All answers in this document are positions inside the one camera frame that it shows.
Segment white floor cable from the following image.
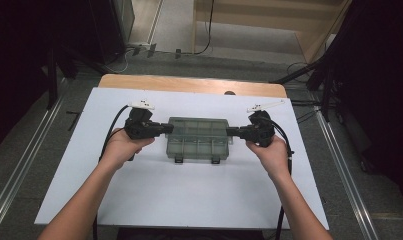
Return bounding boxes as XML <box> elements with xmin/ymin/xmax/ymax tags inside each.
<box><xmin>103</xmin><ymin>49</ymin><xmax>131</xmax><ymax>75</ymax></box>

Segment black tripod stand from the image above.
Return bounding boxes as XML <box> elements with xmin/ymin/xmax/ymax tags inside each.
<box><xmin>269</xmin><ymin>49</ymin><xmax>342</xmax><ymax>123</ymax></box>

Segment person's dark clothing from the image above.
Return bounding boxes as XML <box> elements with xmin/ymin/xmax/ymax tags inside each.
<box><xmin>116</xmin><ymin>227</ymin><xmax>267</xmax><ymax>240</ymax></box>

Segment black metal stand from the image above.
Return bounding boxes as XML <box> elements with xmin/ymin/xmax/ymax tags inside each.
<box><xmin>44</xmin><ymin>45</ymin><xmax>61</xmax><ymax>112</ymax></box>

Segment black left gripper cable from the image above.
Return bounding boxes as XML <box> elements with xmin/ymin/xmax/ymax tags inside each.
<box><xmin>91</xmin><ymin>104</ymin><xmax>131</xmax><ymax>240</ymax></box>

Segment black cabinet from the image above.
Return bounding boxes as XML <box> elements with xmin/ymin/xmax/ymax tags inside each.
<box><xmin>87</xmin><ymin>0</ymin><xmax>137</xmax><ymax>66</ymax></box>

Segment white board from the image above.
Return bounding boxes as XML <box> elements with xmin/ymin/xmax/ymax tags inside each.
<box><xmin>33</xmin><ymin>87</ymin><xmax>330</xmax><ymax>231</ymax></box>

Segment black hanging cable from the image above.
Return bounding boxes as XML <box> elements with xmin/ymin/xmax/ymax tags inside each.
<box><xmin>174</xmin><ymin>0</ymin><xmax>216</xmax><ymax>60</ymax></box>

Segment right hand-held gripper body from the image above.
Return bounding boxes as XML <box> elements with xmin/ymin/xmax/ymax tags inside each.
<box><xmin>240</xmin><ymin>99</ymin><xmax>286</xmax><ymax>149</ymax></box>

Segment wooden table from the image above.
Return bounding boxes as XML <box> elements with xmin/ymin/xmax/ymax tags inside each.
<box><xmin>97</xmin><ymin>73</ymin><xmax>288</xmax><ymax>99</ymax></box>

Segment black floor cables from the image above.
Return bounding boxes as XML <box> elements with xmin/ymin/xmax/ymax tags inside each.
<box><xmin>289</xmin><ymin>99</ymin><xmax>321</xmax><ymax>125</ymax></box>

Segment person's right hand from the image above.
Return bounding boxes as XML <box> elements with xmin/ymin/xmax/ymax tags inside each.
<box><xmin>244</xmin><ymin>134</ymin><xmax>291</xmax><ymax>180</ymax></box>

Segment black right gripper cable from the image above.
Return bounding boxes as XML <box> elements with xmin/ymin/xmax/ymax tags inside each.
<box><xmin>268</xmin><ymin>117</ymin><xmax>295</xmax><ymax>240</ymax></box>

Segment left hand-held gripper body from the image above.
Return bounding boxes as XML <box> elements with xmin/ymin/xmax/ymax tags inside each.
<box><xmin>123</xmin><ymin>99</ymin><xmax>163</xmax><ymax>162</ymax></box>

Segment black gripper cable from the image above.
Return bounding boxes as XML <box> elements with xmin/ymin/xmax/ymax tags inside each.
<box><xmin>268</xmin><ymin>117</ymin><xmax>295</xmax><ymax>240</ymax></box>
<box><xmin>91</xmin><ymin>104</ymin><xmax>131</xmax><ymax>240</ymax></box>

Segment metal floor rail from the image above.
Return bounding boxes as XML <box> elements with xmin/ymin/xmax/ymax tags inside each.
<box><xmin>313</xmin><ymin>105</ymin><xmax>381</xmax><ymax>240</ymax></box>
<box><xmin>0</xmin><ymin>96</ymin><xmax>65</xmax><ymax>231</ymax></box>

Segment person's left hand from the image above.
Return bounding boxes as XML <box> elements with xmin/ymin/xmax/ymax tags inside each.
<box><xmin>99</xmin><ymin>127</ymin><xmax>156</xmax><ymax>172</ymax></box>

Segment light wooden furniture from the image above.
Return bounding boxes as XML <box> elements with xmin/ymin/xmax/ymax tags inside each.
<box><xmin>191</xmin><ymin>0</ymin><xmax>353</xmax><ymax>64</ymax></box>

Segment clear grey compartment box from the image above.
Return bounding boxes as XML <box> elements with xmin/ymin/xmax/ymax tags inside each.
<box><xmin>165</xmin><ymin>116</ymin><xmax>235</xmax><ymax>165</ymax></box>

